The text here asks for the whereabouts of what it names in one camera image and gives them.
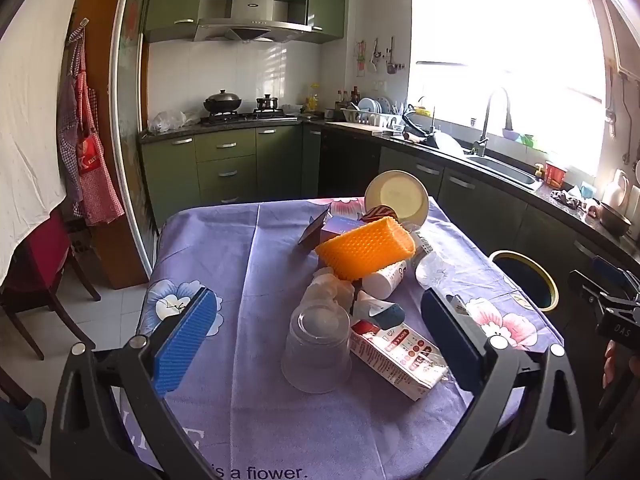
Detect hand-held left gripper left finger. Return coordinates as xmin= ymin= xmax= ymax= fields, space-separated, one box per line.
xmin=50 ymin=286 xmax=219 ymax=480

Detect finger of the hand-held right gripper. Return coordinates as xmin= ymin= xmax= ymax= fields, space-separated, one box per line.
xmin=569 ymin=269 xmax=640 ymax=312
xmin=591 ymin=255 xmax=640 ymax=287

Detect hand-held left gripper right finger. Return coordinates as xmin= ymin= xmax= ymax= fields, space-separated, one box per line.
xmin=419 ymin=286 xmax=592 ymax=480

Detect white red milk carton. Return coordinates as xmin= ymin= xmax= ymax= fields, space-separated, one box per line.
xmin=348 ymin=319 xmax=449 ymax=402

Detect dark bin with yellow rim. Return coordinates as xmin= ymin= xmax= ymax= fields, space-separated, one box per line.
xmin=489 ymin=250 xmax=559 ymax=312

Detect clear plastic bottle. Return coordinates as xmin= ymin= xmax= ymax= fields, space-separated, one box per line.
xmin=410 ymin=227 xmax=463 ymax=291

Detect small white tube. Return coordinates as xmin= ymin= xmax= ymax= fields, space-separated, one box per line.
xmin=352 ymin=291 xmax=406 ymax=329

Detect clear plastic cup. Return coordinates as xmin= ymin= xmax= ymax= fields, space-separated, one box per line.
xmin=281 ymin=297 xmax=353 ymax=395

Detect clear plastic cups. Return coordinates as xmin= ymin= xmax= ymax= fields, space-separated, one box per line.
xmin=305 ymin=267 xmax=358 ymax=311

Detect round white paper bowl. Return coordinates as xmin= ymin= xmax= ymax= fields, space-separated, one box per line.
xmin=364 ymin=170 xmax=430 ymax=226

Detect purple cardboard box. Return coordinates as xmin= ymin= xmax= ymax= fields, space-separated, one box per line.
xmin=298 ymin=207 xmax=373 ymax=252

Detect person's right hand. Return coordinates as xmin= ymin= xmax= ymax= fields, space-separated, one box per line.
xmin=602 ymin=340 xmax=624 ymax=394

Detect metal bowl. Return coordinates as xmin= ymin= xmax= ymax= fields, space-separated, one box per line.
xmin=597 ymin=201 xmax=632 ymax=237

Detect black kitchen countertop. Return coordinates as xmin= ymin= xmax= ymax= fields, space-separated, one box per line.
xmin=139 ymin=115 xmax=640 ymax=261

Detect white jug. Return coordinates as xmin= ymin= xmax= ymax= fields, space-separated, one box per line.
xmin=602 ymin=170 xmax=630 ymax=211

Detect dark crumpled rag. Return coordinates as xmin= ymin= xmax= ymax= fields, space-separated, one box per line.
xmin=550 ymin=189 xmax=583 ymax=208

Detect purple floral tablecloth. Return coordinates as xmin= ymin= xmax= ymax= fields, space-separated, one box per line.
xmin=135 ymin=195 xmax=566 ymax=480

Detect red plastic container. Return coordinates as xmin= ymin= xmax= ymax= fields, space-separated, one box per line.
xmin=544 ymin=161 xmax=568 ymax=190

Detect steel kitchen sink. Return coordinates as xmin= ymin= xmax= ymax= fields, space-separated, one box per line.
xmin=467 ymin=155 xmax=543 ymax=190

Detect hanging ladle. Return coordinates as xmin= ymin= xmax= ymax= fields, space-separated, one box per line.
xmin=605 ymin=60 xmax=619 ymax=136

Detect red wooden chair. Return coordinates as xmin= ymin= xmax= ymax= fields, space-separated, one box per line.
xmin=0 ymin=207 xmax=101 ymax=361

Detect teal shoe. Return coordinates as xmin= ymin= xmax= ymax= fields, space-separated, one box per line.
xmin=0 ymin=397 xmax=48 ymax=446

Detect green lower cabinets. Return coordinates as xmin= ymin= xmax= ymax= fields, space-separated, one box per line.
xmin=140 ymin=124 xmax=640 ymax=351

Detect white plate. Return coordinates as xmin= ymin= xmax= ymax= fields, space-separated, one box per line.
xmin=425 ymin=130 xmax=466 ymax=157

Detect red checked apron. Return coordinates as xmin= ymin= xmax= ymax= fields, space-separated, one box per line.
xmin=56 ymin=20 xmax=126 ymax=226

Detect steel kitchen faucet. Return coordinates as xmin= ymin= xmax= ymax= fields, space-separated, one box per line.
xmin=472 ymin=87 xmax=514 ymax=157

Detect black pan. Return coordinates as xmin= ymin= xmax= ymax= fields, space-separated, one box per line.
xmin=402 ymin=110 xmax=438 ymax=143

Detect clear plastic bag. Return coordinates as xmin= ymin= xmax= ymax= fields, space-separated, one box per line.
xmin=147 ymin=109 xmax=201 ymax=135

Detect gas stove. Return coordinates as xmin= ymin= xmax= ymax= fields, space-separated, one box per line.
xmin=200 ymin=110 xmax=298 ymax=127

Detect white dish rack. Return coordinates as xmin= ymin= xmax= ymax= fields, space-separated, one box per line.
xmin=340 ymin=97 xmax=401 ymax=126

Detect sliding glass door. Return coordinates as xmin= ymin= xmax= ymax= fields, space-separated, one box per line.
xmin=107 ymin=0 xmax=161 ymax=276

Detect black wok with lid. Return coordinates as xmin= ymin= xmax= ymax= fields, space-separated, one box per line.
xmin=202 ymin=89 xmax=243 ymax=116

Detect kitchen window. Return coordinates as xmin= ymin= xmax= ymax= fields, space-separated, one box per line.
xmin=407 ymin=0 xmax=613 ymax=176

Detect sauce bottles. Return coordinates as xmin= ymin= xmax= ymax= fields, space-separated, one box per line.
xmin=335 ymin=86 xmax=362 ymax=111

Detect white hanging cloth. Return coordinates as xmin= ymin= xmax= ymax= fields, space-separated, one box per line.
xmin=0 ymin=0 xmax=96 ymax=281

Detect hanging kitchen utensils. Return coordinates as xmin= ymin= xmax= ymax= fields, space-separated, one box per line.
xmin=370 ymin=37 xmax=406 ymax=75

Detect steel range hood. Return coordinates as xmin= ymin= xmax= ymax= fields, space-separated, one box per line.
xmin=194 ymin=0 xmax=310 ymax=43

